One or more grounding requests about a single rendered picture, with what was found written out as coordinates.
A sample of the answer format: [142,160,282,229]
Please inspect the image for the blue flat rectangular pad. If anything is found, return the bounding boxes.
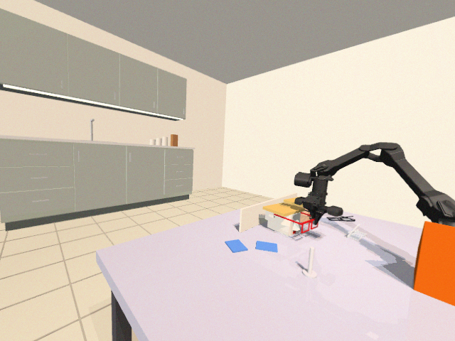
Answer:
[225,239,248,253]
[256,241,278,253]

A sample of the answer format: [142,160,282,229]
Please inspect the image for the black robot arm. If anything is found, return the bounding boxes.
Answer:
[294,142,455,227]

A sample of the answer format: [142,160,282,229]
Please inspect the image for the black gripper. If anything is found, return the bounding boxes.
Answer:
[294,189,343,225]

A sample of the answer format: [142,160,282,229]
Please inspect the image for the red glasses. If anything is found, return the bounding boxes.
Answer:
[274,212,319,234]

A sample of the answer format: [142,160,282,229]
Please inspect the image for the long cream flat panel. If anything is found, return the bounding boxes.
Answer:
[239,193,298,233]

